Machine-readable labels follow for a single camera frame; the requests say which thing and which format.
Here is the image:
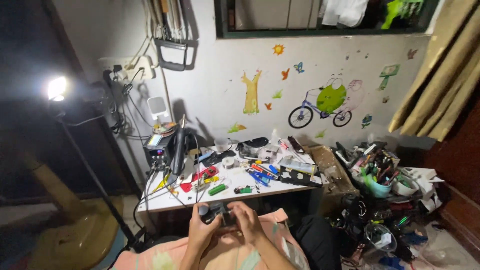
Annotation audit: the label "orange marker pen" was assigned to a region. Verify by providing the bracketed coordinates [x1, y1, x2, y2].
[250, 163, 275, 176]

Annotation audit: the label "white phone holder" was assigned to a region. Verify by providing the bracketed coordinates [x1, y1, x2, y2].
[147, 96, 170, 126]

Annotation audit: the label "small black electronic device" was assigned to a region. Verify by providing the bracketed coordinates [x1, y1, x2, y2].
[198, 202, 238, 226]

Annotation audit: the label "person's pink patterned clothing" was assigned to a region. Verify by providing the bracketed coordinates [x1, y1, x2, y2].
[112, 208, 312, 270]

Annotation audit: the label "teal cup of tools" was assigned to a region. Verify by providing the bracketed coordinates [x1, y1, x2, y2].
[363, 173, 393, 199]

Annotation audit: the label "white bowl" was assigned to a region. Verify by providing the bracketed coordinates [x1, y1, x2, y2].
[391, 176, 421, 197]

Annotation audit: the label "black hanging frame tool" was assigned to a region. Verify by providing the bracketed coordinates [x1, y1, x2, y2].
[154, 37, 188, 72]

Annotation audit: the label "white hanging cloth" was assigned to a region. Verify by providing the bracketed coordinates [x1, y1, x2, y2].
[321, 0, 370, 28]

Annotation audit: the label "bright lamp on stand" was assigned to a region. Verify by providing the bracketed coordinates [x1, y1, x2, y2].
[46, 76, 151, 254]

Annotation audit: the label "clear plastic cup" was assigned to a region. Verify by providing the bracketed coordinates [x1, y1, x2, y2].
[214, 136, 230, 153]

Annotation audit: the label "red circuit board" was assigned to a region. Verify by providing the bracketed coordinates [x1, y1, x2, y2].
[180, 166, 220, 193]

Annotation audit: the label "blue handled pliers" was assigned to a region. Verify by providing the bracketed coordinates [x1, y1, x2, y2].
[246, 168, 276, 187]

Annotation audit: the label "clear plastic container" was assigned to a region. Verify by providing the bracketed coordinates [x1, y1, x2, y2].
[364, 223, 398, 253]

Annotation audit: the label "green hanging garment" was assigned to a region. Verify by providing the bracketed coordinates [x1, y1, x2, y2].
[381, 0, 425, 31]

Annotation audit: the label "black hot air handle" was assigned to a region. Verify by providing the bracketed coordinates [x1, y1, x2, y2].
[166, 115, 188, 186]

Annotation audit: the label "black patterned pouch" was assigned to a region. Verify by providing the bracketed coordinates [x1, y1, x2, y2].
[279, 169, 323, 188]

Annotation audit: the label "white wall power strip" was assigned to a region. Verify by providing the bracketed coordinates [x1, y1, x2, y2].
[98, 55, 155, 82]

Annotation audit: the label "clear plastic packet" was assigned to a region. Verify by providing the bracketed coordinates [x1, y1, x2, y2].
[278, 155, 318, 175]

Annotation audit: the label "person's right hand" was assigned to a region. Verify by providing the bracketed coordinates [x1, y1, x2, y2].
[226, 201, 268, 246]

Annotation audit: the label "black soldering station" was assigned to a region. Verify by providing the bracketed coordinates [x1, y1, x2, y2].
[143, 133, 179, 172]

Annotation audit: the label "heap of tools and clutter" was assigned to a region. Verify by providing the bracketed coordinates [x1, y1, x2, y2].
[328, 140, 447, 270]

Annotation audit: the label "brown cardboard box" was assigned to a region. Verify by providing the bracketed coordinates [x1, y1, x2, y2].
[304, 145, 361, 216]

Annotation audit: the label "person's left hand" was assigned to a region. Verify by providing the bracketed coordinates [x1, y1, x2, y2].
[186, 202, 223, 259]

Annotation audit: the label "beige curtain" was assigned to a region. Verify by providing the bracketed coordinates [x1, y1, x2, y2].
[388, 0, 480, 142]

